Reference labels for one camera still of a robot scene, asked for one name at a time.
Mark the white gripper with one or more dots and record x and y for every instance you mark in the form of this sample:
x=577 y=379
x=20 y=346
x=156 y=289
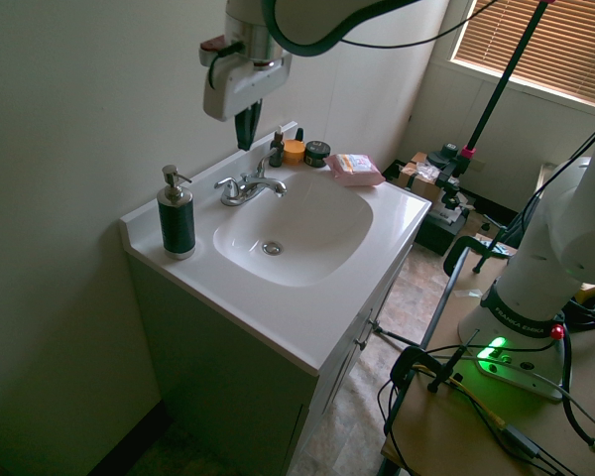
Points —
x=238 y=89

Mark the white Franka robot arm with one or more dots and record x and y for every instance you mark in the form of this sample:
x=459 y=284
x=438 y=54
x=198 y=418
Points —
x=525 y=282

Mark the black sanitizer pump bottle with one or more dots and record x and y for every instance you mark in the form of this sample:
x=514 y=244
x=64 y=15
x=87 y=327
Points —
x=177 y=223

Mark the brown dropper bottle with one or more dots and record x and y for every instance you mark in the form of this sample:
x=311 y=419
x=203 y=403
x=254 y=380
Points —
x=276 y=154

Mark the orange round jar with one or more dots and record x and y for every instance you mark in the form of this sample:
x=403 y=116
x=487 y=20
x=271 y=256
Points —
x=294 y=153

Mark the chrome sink faucet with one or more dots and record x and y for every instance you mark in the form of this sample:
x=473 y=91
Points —
x=248 y=188

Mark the black round jar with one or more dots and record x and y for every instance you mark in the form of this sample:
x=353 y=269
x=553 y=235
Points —
x=316 y=154

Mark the pink soap package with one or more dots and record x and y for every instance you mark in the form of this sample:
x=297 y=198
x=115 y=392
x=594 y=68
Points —
x=354 y=169

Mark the chrome sink drain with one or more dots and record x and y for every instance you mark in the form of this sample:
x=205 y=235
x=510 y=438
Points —
x=272 y=248

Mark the white vanity sink top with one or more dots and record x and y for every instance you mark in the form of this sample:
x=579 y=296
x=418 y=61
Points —
x=297 y=297

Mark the brown cardboard box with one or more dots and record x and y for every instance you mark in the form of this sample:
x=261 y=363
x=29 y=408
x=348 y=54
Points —
x=421 y=186

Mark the black tripod head gear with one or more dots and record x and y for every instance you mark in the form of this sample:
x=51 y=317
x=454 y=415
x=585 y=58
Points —
x=451 y=166

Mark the black equipment case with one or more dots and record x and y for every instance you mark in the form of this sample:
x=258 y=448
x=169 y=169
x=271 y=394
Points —
x=439 y=233

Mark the black C-clamp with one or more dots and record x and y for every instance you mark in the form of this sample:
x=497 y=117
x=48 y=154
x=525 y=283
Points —
x=468 y=245
x=416 y=364

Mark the black tripod leg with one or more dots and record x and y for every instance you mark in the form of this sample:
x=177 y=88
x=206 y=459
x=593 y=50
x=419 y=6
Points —
x=399 y=337

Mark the grey vanity cabinet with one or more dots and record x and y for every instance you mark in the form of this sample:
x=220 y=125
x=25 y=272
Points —
x=238 y=387

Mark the brown window blinds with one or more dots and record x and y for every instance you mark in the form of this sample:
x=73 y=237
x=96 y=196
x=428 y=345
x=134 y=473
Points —
x=550 y=49

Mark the red round button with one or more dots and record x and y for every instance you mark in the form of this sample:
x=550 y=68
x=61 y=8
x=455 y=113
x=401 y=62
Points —
x=557 y=331

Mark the black camera stand pole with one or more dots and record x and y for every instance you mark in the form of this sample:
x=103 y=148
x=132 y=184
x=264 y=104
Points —
x=506 y=79

